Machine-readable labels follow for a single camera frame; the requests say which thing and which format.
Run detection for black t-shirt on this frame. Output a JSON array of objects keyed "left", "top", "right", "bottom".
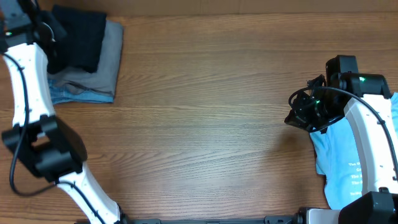
[{"left": 47, "top": 5, "right": 107, "bottom": 74}]

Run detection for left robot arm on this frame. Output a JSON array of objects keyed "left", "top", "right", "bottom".
[{"left": 1, "top": 1, "right": 129, "bottom": 223}]

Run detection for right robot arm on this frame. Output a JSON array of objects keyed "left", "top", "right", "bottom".
[{"left": 284, "top": 55, "right": 397, "bottom": 223}]

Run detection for light blue t-shirt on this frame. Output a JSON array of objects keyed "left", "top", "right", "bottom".
[{"left": 310, "top": 94, "right": 397, "bottom": 210}]

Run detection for folded blue jeans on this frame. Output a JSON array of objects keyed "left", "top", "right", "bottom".
[{"left": 48, "top": 80, "right": 114, "bottom": 105}]

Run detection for folded grey shorts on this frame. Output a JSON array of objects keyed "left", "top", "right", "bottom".
[{"left": 49, "top": 21, "right": 123, "bottom": 97}]

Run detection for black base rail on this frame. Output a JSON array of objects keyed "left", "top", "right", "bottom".
[{"left": 129, "top": 215, "right": 297, "bottom": 224}]

